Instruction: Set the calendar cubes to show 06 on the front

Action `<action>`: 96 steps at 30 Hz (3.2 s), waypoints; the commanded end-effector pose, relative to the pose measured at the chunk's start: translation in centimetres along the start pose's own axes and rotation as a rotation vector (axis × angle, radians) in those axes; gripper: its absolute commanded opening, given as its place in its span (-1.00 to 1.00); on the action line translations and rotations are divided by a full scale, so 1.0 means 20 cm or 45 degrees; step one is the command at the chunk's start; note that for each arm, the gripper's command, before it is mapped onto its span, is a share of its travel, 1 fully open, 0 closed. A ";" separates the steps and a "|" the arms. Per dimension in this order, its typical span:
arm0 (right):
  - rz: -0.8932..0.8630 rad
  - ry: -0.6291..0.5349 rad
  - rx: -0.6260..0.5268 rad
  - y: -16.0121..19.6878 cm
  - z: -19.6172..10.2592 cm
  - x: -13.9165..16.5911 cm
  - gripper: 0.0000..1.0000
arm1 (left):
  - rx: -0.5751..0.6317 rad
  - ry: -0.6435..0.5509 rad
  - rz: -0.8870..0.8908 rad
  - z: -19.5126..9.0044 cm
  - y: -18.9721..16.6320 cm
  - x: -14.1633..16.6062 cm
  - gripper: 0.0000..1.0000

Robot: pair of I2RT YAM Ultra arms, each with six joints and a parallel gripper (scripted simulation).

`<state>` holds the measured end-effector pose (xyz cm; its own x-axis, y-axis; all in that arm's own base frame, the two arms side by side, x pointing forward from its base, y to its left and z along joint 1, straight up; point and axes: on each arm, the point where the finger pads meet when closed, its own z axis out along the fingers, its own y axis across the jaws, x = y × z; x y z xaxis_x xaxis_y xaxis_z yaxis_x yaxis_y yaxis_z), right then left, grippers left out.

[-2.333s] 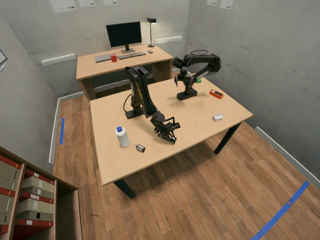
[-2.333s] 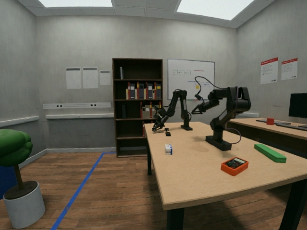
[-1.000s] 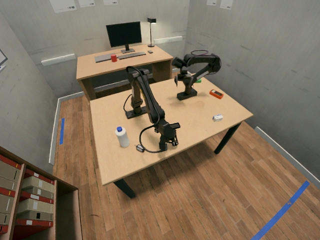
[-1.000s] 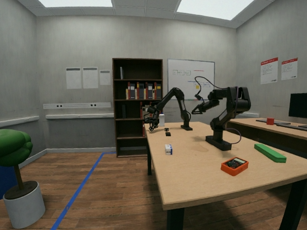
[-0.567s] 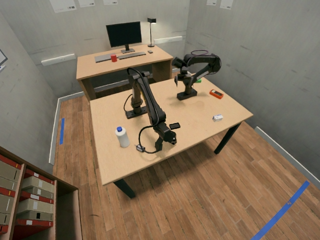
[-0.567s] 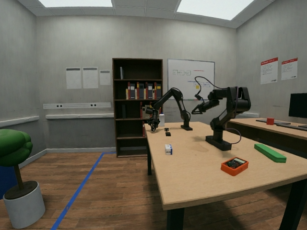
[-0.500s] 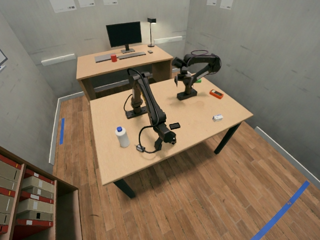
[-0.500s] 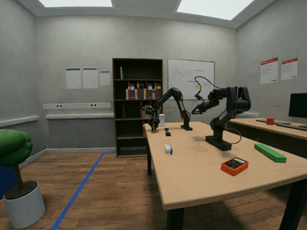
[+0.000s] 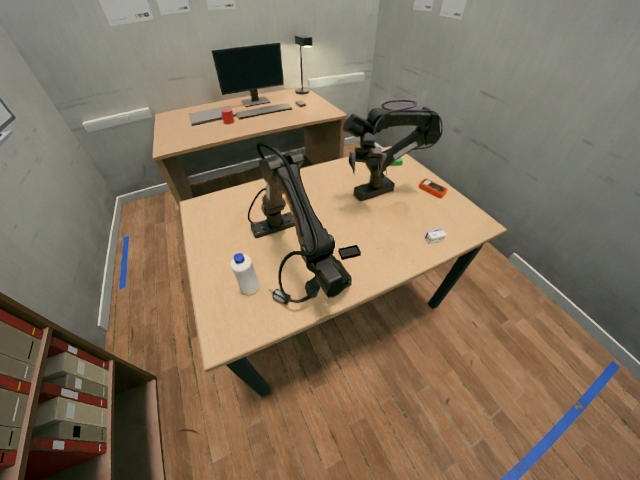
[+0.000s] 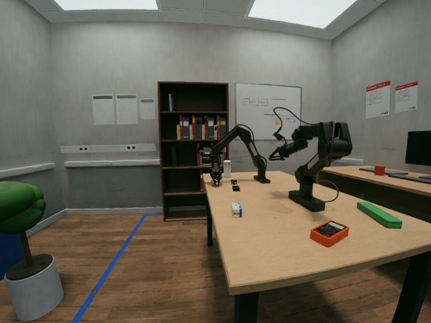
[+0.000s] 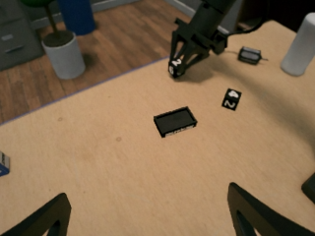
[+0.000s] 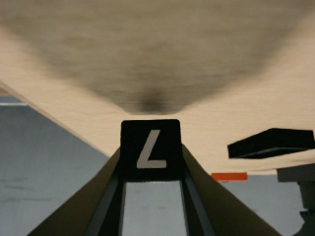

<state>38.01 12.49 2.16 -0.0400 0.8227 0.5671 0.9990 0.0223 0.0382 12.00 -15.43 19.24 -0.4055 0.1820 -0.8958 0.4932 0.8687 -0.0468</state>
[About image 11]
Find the small white and blue box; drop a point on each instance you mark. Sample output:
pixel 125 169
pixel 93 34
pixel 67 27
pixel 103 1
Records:
pixel 4 164

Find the white bottle with blue cap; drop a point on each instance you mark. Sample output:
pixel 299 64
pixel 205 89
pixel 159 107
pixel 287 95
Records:
pixel 302 50

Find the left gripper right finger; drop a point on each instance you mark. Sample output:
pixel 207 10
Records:
pixel 247 212

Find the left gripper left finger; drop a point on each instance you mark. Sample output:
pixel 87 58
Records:
pixel 54 216

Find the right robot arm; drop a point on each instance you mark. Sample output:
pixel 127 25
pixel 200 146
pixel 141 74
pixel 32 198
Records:
pixel 224 6

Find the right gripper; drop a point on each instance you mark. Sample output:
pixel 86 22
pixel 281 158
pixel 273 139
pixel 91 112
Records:
pixel 203 26

